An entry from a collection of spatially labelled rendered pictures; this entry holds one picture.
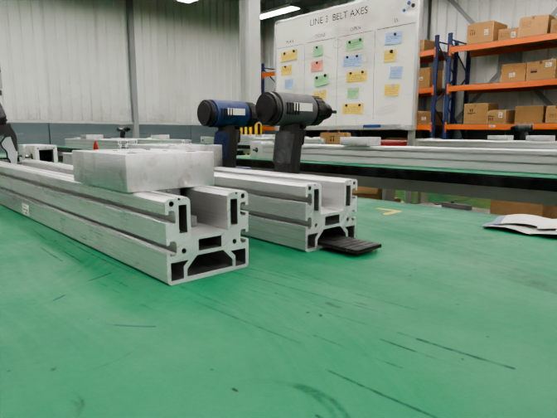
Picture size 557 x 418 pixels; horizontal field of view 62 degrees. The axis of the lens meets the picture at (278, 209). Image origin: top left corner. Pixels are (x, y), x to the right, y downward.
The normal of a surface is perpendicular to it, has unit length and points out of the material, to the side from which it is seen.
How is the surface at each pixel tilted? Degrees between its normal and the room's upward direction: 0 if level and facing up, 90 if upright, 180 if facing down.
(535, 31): 95
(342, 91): 90
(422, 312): 0
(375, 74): 90
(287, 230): 90
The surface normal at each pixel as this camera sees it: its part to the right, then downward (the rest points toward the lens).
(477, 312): 0.00, -0.99
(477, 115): -0.70, 0.13
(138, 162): 0.67, 0.12
